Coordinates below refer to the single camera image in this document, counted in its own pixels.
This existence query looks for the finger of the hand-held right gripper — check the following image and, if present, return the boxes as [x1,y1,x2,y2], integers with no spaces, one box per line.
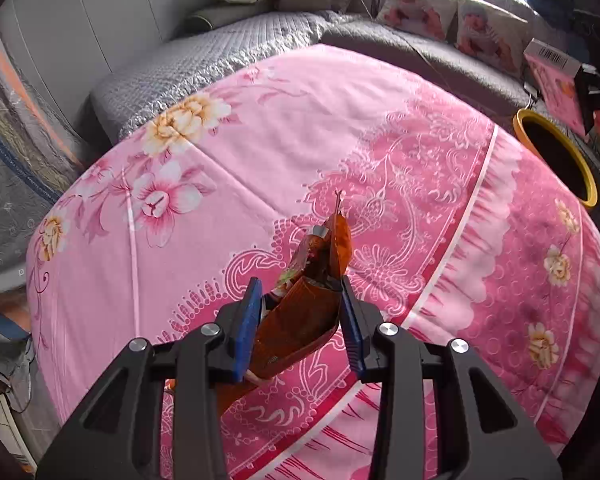
[574,64,600,136]

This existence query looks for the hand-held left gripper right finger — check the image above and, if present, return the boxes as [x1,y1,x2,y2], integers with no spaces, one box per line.
[340,276,565,480]

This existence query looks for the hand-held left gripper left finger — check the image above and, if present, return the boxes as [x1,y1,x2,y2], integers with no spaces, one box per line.
[35,276,266,480]

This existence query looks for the pink box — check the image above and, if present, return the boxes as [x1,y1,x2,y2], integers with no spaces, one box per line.
[524,38,594,137]

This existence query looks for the orange snack wrapper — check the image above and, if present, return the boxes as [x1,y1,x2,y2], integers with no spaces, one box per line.
[215,189,354,414]

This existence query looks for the yellow trash bin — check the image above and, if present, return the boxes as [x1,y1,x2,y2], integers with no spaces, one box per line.
[511,108,599,209]

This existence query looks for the baby print pillow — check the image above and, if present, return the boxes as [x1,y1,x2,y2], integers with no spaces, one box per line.
[379,0,458,43]
[455,0,529,79]

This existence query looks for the dark grey mat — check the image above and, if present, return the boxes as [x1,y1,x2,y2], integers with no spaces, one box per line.
[320,22,600,176]

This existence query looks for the pink floral blanket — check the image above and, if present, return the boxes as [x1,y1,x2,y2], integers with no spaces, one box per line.
[26,44,600,480]

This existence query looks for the white cabinet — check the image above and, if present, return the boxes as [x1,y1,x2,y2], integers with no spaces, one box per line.
[0,391,37,474]

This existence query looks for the grey patterned canopy cloth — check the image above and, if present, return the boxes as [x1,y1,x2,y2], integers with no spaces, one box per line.
[0,25,97,282]

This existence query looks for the grey pillow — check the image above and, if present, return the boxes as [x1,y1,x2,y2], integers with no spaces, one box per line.
[185,4,277,32]

